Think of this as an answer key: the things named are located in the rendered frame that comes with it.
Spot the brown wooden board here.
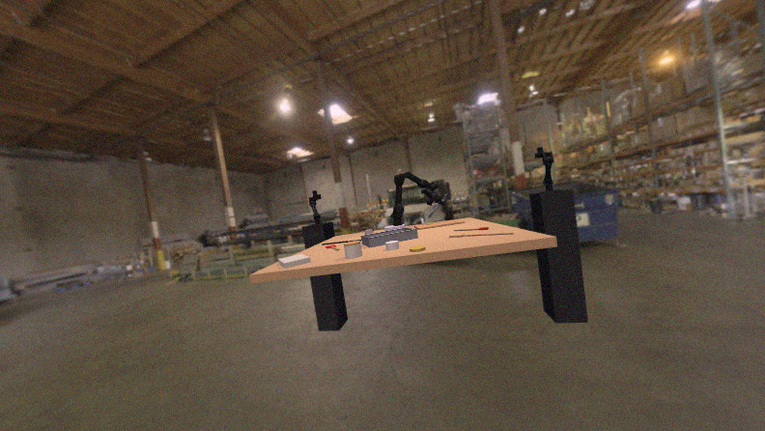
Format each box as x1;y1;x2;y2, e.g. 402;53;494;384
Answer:
414;219;465;230

